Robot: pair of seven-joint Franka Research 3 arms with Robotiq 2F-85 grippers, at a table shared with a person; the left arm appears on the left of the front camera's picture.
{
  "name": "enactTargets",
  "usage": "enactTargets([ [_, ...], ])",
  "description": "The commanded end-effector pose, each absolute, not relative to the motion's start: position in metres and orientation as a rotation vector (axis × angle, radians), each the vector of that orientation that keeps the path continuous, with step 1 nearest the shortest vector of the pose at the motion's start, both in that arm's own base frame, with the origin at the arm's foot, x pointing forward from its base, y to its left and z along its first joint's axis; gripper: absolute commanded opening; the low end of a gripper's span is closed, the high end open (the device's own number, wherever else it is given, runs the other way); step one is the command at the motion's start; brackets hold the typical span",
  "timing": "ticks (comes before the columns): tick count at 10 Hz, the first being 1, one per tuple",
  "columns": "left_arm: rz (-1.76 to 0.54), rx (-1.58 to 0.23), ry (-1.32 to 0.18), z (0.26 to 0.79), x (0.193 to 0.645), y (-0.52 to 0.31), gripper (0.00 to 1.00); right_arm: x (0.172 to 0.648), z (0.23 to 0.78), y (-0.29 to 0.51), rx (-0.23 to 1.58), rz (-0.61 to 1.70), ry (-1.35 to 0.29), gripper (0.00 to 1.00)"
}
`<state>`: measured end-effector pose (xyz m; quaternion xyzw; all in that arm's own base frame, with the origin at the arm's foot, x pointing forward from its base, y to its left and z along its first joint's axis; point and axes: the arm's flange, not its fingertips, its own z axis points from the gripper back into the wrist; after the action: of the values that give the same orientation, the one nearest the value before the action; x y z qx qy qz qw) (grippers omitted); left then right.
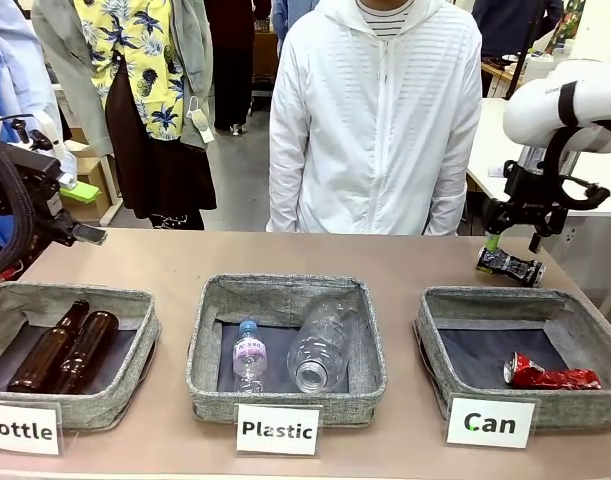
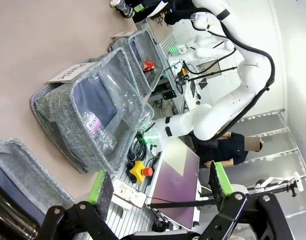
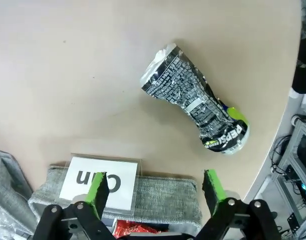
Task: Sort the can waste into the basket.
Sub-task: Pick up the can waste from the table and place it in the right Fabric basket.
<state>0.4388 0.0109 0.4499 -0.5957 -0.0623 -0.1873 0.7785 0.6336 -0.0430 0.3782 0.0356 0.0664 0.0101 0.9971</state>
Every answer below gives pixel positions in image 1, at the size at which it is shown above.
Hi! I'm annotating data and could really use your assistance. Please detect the grey fabric basket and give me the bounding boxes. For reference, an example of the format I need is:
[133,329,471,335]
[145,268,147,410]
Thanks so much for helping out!
[413,286,611,431]
[185,272,389,429]
[0,280,162,431]

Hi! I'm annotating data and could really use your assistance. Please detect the bystander in black trousers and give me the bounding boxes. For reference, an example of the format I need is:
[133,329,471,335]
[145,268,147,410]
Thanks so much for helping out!
[204,0,259,137]

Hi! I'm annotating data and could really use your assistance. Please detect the person in white jacket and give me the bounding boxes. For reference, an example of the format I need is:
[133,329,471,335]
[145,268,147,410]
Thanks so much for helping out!
[266,0,484,237]

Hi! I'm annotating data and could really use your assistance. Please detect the cardboard box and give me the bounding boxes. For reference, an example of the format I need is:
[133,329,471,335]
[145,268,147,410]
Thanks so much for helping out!
[64,127,122,224]

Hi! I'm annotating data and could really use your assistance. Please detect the white Can label sign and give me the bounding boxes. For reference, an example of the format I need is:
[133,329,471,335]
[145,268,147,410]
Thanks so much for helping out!
[444,393,536,450]

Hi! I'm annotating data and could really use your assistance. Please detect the black stand pole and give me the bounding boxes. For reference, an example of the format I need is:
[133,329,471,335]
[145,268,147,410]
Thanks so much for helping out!
[506,9,534,100]

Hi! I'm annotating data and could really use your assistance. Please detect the white Plastic label sign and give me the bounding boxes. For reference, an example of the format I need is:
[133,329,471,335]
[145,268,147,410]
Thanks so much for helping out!
[233,402,324,457]

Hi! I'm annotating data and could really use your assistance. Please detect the bystander in dark clothes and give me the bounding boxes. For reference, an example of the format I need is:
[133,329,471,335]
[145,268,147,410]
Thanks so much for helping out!
[472,0,566,59]

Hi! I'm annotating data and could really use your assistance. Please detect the small pink-label water bottle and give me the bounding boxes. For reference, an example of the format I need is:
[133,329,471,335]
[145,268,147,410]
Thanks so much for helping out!
[232,320,269,394]

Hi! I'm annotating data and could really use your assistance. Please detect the white face mask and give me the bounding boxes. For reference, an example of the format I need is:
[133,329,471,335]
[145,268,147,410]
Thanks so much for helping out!
[186,94,216,144]

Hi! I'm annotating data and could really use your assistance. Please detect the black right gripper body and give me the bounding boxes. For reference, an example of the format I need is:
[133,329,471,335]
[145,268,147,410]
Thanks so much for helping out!
[502,159,570,224]

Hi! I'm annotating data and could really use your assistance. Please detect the bystander in yellow floral shirt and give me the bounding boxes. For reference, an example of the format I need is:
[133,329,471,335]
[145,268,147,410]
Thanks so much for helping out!
[32,0,219,231]

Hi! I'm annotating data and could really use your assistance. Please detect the crushed black can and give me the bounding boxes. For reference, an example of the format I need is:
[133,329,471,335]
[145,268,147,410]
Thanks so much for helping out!
[476,245,546,288]

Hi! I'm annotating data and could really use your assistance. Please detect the brown glass bottle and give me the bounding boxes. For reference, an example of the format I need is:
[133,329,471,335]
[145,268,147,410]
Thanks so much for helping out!
[7,299,91,394]
[49,310,121,396]

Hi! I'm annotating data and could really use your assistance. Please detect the bystander in light blue shirt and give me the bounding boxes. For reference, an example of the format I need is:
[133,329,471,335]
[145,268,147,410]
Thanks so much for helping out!
[0,0,79,251]

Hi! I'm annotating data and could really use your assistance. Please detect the person's left forearm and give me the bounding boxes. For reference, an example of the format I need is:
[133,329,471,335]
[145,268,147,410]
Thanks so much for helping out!
[423,164,469,237]

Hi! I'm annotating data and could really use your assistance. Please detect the crushed red can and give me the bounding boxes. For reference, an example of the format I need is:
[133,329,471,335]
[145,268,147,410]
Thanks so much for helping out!
[502,351,604,391]

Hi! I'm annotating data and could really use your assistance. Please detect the white background containers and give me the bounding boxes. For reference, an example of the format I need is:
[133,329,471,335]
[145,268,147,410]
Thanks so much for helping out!
[527,49,559,81]

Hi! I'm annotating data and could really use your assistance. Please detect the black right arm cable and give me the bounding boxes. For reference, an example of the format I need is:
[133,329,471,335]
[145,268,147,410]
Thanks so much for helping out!
[542,127,611,212]

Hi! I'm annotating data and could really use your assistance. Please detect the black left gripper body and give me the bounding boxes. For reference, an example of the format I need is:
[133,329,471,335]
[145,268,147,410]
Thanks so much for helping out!
[0,134,74,246]

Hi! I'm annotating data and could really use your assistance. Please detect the white Bottle label sign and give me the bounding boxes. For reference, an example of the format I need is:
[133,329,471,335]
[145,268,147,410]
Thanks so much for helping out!
[0,402,62,457]

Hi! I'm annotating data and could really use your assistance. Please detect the white background table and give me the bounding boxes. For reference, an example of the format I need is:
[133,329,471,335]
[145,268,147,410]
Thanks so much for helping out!
[464,97,611,219]

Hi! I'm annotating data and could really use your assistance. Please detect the large clear plastic bottle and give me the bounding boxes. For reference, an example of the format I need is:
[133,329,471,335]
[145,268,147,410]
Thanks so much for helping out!
[286,298,359,394]

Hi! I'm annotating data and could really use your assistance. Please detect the bystander in blue coat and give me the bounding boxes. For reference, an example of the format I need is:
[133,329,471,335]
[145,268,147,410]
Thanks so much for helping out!
[272,0,322,56]

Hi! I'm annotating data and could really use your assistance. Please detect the person's right forearm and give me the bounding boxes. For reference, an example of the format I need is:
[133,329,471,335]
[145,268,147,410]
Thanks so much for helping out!
[266,164,306,234]

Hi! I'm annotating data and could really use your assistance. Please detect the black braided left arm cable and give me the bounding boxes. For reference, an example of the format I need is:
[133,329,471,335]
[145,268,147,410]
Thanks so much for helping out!
[0,132,39,282]

